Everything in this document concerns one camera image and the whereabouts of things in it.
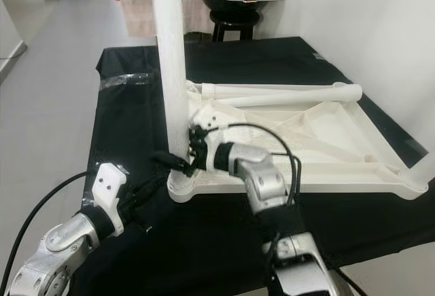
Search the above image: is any white plastic table top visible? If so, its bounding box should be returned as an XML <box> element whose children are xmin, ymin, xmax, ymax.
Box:
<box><xmin>167</xmin><ymin>80</ymin><xmax>435</xmax><ymax>203</ymax></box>

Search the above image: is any clear tape strip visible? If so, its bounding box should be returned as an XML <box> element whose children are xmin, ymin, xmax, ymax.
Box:
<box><xmin>100</xmin><ymin>71</ymin><xmax>154</xmax><ymax>91</ymax></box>

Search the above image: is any black stool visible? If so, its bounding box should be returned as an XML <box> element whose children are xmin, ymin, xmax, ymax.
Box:
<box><xmin>209</xmin><ymin>10</ymin><xmax>260</xmax><ymax>42</ymax></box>

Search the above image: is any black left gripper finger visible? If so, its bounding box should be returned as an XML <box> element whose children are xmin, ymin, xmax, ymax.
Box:
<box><xmin>133</xmin><ymin>174</ymin><xmax>167</xmax><ymax>203</ymax></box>

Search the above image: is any black tablecloth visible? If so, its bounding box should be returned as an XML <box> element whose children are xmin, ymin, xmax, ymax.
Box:
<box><xmin>92</xmin><ymin>36</ymin><xmax>435</xmax><ymax>296</ymax></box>

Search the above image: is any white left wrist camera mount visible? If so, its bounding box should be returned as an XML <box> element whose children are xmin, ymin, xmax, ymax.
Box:
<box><xmin>92</xmin><ymin>163</ymin><xmax>130</xmax><ymax>237</ymax></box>

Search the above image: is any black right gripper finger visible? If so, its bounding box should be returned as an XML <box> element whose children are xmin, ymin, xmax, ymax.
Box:
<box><xmin>151</xmin><ymin>151</ymin><xmax>194</xmax><ymax>174</ymax></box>

